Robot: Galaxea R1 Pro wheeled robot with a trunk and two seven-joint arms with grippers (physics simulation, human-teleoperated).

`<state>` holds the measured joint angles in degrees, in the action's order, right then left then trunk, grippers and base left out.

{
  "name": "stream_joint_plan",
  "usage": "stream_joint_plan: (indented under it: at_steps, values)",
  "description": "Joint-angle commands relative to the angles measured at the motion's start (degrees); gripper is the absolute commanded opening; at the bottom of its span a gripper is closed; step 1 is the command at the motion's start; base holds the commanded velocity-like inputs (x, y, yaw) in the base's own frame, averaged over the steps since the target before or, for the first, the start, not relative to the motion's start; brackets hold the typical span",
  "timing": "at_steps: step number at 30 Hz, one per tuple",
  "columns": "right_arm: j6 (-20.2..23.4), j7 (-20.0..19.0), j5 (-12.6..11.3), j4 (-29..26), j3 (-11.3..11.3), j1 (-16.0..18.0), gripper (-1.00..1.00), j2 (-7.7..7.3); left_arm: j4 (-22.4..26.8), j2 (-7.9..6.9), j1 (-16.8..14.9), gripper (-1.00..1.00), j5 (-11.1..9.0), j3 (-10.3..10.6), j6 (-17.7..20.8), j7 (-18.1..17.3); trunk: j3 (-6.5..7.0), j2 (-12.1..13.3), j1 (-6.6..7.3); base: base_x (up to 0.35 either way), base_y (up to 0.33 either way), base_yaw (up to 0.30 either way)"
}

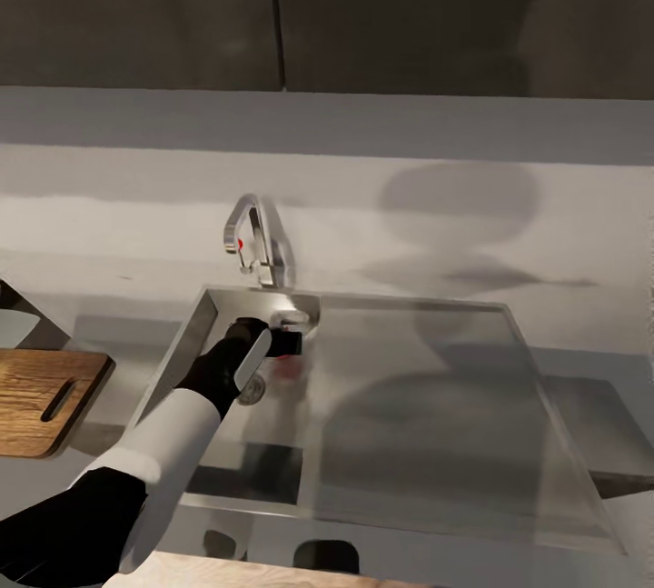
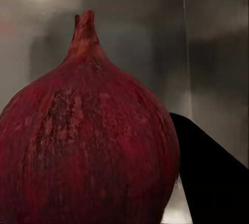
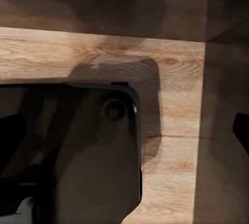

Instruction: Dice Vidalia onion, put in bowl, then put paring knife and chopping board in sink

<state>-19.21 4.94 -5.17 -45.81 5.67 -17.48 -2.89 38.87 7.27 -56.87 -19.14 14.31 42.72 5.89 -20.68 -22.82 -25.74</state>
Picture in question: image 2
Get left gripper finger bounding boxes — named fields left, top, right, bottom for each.
left=170, top=113, right=249, bottom=224

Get vidalia onion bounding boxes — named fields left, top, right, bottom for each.
left=0, top=10, right=181, bottom=224

